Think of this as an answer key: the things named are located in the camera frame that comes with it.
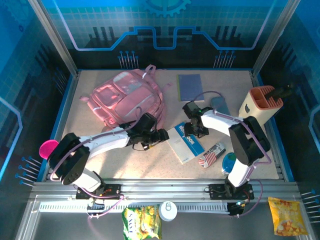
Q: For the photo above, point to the white blue notebook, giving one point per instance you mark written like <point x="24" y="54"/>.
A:
<point x="185" y="150"/>

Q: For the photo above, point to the light blue case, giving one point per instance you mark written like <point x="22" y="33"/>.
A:
<point x="221" y="105"/>

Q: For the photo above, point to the green snack bag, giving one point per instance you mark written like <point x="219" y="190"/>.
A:
<point x="140" y="222"/>

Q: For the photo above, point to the yellow snack bag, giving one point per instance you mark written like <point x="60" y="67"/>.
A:
<point x="286" y="217"/>

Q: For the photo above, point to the purple-blue notebook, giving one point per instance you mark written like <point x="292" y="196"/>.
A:
<point x="191" y="87"/>

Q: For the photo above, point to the blue green globe pouch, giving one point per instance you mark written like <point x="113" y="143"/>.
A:
<point x="228" y="162"/>

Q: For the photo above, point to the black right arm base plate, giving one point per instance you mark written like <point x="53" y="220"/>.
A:
<point x="217" y="192"/>

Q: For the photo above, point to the pink student backpack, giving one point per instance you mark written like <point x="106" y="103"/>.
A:
<point x="120" y="100"/>

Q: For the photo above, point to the beige orange-top pen holder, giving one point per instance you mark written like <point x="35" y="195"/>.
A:
<point x="260" y="107"/>

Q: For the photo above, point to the flag print pencil case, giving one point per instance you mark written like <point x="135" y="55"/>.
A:
<point x="212" y="156"/>

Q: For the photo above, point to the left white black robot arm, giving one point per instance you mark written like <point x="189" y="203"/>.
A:
<point x="107" y="142"/>

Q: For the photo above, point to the black controller board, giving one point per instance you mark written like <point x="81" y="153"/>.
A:
<point x="236" y="208"/>

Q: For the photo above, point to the magenta plastic cup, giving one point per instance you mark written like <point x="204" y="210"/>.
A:
<point x="47" y="148"/>

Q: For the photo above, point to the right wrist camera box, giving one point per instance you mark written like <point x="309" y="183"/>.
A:
<point x="190" y="108"/>

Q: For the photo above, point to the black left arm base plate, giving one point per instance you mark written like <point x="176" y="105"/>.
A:
<point x="112" y="192"/>

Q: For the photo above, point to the aluminium frame post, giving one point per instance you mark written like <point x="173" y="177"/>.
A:
<point x="273" y="37"/>
<point x="55" y="37"/>

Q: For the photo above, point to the aluminium rail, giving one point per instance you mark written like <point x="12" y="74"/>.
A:
<point x="162" y="187"/>

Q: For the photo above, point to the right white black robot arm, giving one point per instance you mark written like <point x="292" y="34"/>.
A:
<point x="217" y="120"/>

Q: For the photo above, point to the black tool in holder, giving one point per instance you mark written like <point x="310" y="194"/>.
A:
<point x="282" y="92"/>

